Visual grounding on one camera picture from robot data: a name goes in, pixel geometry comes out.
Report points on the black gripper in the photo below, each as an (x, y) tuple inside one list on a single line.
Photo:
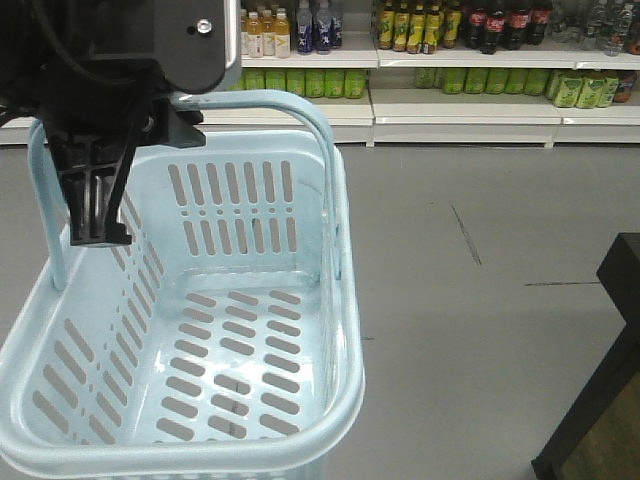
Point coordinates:
[(93, 122)]

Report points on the light blue plastic basket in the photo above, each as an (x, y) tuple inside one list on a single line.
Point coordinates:
[(223, 343)]

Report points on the robot arm with black sleeve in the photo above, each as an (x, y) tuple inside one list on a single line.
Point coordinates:
[(53, 41)]

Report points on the white store shelving unit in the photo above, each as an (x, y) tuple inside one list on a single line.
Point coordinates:
[(400, 115)]

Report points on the black wooden produce display stand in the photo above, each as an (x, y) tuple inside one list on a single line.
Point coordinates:
[(598, 438)]

